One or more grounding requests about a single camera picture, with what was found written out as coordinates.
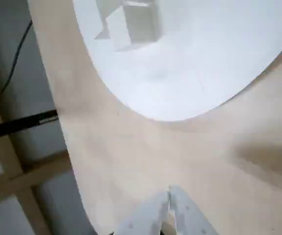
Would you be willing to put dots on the white paper plate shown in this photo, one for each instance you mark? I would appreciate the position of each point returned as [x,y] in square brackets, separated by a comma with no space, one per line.
[192,73]

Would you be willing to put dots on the black tripod pole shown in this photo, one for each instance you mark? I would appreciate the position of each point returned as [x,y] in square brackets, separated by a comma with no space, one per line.
[20,123]

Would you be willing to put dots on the white cube block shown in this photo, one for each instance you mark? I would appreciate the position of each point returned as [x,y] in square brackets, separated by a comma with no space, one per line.
[143,22]

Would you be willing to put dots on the wooden lattice frame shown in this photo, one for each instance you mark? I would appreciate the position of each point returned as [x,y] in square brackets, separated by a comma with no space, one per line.
[45,164]

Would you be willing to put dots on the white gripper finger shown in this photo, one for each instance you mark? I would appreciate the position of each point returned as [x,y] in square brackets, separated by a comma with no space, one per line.
[145,215]
[187,215]

